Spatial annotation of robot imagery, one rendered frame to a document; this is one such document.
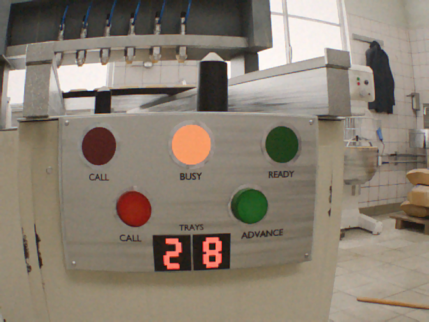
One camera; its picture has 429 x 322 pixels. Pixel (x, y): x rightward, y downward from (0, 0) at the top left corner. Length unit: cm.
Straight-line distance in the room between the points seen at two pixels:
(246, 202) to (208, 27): 89
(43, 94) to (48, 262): 16
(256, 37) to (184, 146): 83
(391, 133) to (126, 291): 516
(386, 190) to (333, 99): 505
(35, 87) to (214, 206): 20
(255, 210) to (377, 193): 501
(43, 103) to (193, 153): 15
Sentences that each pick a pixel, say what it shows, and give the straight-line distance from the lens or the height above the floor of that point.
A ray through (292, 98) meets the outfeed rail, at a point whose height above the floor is 86.
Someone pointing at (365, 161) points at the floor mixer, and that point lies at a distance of 419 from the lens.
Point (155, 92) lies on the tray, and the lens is 118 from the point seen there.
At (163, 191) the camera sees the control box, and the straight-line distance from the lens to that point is 47.
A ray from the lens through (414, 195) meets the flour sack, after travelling 437.
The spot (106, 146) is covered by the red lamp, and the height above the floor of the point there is 81.
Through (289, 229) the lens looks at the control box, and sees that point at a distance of 51.
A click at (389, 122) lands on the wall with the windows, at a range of 556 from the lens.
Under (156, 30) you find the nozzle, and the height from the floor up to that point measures 106.
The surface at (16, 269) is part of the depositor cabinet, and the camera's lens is 124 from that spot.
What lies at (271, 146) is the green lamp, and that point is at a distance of 49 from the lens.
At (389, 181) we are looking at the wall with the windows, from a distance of 559.
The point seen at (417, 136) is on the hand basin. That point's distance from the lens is 533.
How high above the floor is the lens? 82
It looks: 3 degrees down
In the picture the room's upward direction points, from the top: straight up
